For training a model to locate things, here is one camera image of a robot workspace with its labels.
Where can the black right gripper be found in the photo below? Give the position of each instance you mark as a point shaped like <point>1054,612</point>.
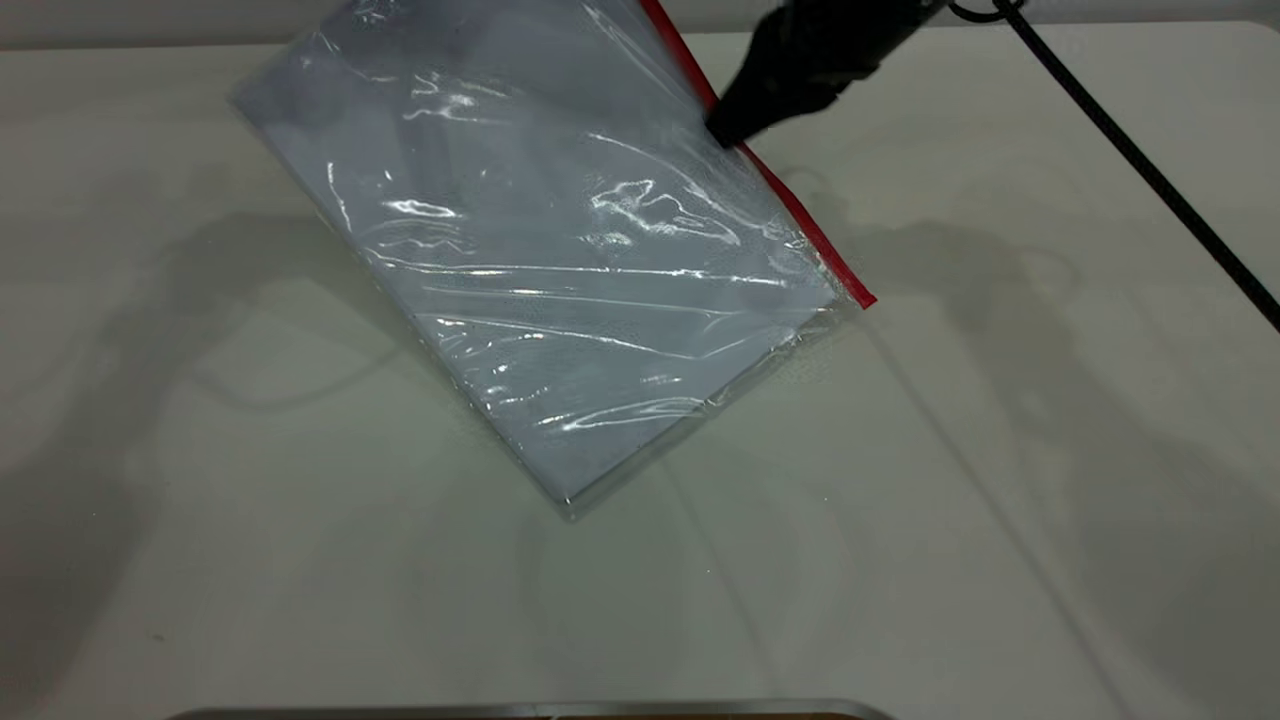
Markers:
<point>840,40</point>

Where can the clear plastic zip bag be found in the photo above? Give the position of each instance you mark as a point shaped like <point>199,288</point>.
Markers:
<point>550,300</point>

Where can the grey metal rim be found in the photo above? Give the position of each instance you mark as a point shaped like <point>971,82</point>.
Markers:
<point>400,712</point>

